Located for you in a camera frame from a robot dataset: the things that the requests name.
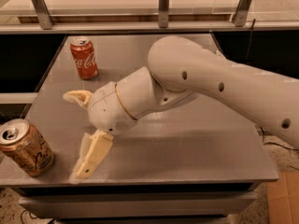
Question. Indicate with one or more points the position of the left metal bracket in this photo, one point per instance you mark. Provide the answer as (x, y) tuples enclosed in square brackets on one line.
[(43, 15)]

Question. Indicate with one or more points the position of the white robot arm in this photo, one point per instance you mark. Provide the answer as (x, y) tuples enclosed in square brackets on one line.
[(178, 68)]

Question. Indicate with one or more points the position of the metal bracket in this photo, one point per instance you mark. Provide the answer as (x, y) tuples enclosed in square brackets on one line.
[(240, 17), (43, 15), (163, 13)]

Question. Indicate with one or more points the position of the orange-gold soda can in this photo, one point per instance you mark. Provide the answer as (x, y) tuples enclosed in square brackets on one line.
[(23, 142)]

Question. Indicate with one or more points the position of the red Coca-Cola can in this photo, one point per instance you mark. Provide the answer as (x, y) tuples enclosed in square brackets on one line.
[(84, 56)]

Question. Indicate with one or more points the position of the cardboard box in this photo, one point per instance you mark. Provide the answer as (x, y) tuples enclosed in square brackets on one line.
[(283, 199)]

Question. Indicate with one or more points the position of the middle metal bracket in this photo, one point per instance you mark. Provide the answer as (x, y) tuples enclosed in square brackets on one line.
[(163, 13)]

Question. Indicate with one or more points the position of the right metal bracket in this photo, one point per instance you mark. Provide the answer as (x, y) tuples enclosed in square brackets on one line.
[(240, 17)]

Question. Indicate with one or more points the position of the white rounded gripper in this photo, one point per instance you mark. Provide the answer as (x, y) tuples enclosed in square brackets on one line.
[(107, 107)]

